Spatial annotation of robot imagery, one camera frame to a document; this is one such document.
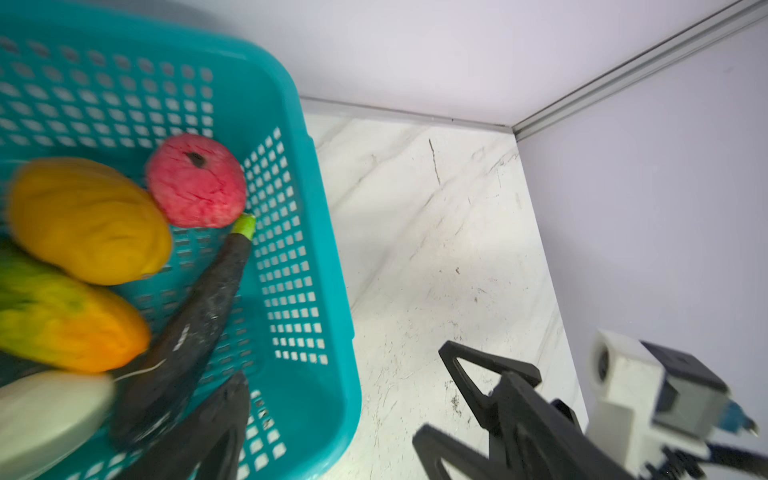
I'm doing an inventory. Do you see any teal plastic basket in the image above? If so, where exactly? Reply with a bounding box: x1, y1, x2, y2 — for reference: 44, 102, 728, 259
1, 1, 361, 479

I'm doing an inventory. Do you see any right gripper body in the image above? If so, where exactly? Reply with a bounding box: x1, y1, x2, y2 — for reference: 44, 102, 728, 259
489, 373, 630, 479

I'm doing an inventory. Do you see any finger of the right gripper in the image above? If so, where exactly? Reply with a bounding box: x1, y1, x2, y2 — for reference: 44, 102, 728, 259
438, 341, 542, 432
412, 425, 498, 480

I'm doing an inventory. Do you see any dark toy eggplant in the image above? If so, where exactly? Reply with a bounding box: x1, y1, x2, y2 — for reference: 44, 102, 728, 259
108, 214, 256, 450

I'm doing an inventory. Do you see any yellow toy mango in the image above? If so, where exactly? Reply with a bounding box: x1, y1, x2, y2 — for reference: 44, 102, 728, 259
6, 157, 172, 286

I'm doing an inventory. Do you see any white toy radish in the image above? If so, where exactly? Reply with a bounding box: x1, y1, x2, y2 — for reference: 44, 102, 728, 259
1, 370, 116, 479

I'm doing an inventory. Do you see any pink toy fruit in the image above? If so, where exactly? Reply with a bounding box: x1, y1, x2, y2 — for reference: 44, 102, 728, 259
145, 133, 247, 228

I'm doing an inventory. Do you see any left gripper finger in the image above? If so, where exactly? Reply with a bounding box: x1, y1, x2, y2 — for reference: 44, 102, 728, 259
116, 371, 251, 480

